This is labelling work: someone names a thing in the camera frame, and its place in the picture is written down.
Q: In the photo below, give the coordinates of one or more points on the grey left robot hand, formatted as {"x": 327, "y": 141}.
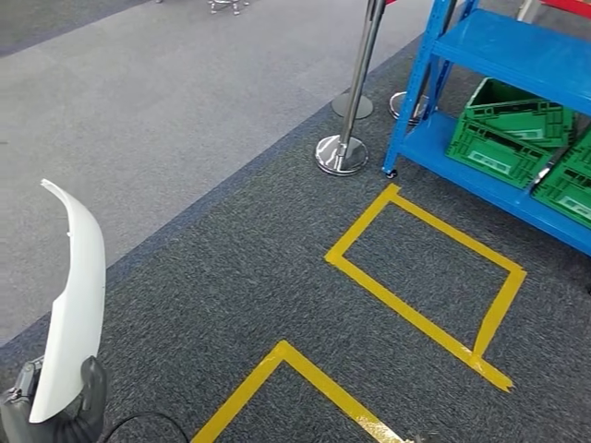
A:
{"x": 69, "y": 428}

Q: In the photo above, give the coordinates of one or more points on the white curved plastic part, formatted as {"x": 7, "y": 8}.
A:
{"x": 76, "y": 306}

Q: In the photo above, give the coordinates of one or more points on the blue metal shelf rack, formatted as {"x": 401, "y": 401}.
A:
{"x": 508, "y": 49}

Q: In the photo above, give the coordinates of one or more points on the yellow floor tape square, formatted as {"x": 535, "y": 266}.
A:
{"x": 415, "y": 318}
{"x": 314, "y": 376}

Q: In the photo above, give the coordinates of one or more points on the chrome stanchion shiny base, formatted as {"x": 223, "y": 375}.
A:
{"x": 344, "y": 156}

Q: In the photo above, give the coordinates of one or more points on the chrome chair base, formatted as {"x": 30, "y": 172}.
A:
{"x": 226, "y": 5}

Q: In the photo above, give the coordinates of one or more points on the chrome stanchion holding belts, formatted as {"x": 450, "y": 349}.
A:
{"x": 401, "y": 109}

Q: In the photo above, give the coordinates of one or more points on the long red barrier belt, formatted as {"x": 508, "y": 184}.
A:
{"x": 570, "y": 6}

